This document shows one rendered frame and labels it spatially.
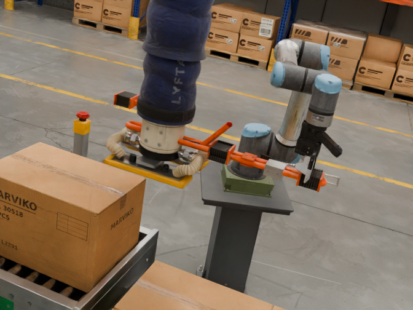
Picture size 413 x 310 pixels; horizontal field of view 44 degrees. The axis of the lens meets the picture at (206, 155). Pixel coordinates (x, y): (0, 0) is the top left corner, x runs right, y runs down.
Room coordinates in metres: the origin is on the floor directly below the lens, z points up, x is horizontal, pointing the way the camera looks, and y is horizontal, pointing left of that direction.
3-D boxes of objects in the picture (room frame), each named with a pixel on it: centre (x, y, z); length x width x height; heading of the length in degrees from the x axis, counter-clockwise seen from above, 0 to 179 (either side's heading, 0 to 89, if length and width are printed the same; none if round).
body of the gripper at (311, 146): (1.74, -0.36, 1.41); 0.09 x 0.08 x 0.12; 73
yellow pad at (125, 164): (1.80, 0.21, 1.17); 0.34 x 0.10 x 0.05; 74
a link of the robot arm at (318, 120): (1.73, -0.36, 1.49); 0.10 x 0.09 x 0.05; 163
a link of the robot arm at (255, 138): (2.67, -0.25, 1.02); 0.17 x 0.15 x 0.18; 86
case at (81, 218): (2.03, 0.60, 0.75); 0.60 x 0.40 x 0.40; 72
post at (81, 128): (2.57, 0.69, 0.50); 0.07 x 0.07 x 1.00; 73
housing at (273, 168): (1.76, -0.26, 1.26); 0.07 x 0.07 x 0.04; 74
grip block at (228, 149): (1.82, -0.05, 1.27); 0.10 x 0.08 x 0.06; 164
